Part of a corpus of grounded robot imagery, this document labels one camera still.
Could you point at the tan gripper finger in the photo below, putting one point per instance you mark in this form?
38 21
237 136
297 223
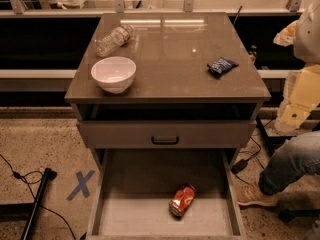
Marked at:
301 96

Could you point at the crushed red coke can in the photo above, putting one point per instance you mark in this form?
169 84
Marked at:
182 199

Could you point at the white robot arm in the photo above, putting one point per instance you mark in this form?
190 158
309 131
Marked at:
304 35

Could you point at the grey cabinet with counter top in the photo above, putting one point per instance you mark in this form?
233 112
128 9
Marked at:
172 83

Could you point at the open middle drawer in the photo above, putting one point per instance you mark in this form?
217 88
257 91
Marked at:
135 187

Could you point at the closed top drawer front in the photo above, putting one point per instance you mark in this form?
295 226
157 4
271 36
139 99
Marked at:
135 135

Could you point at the blue chip bag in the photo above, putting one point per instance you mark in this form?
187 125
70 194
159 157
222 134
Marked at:
221 67

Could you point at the metal railing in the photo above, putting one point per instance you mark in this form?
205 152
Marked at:
160 0

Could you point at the tan shoe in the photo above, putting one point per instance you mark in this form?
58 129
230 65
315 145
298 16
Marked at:
251 194

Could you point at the white bowl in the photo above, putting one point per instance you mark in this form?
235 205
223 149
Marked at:
114 74

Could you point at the clear plastic water bottle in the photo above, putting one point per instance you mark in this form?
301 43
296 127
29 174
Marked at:
118 37

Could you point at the blue tape cross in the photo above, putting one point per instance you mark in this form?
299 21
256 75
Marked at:
82 185

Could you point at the black pole on floor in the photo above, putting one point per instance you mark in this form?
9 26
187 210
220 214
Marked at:
48 175

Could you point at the black drawer handle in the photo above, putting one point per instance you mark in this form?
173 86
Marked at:
164 140

